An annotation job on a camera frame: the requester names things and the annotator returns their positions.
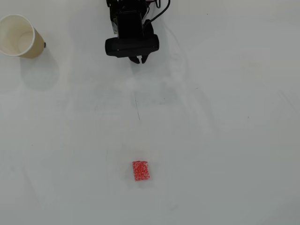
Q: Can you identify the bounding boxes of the beige paper cup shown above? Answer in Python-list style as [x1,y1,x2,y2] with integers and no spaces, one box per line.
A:
[0,14,46,59]

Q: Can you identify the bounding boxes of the black cable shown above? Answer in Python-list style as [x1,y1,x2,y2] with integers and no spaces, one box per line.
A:
[145,0,171,24]

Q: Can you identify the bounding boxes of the black bar-shaped wrist webcam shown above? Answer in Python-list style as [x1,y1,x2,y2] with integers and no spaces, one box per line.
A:
[105,34,160,58]

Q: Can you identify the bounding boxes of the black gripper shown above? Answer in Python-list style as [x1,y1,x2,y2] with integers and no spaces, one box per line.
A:
[116,10,155,65]

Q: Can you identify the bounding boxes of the red speckled foam cube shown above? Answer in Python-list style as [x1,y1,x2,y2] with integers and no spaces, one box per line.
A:
[132,160,151,182]

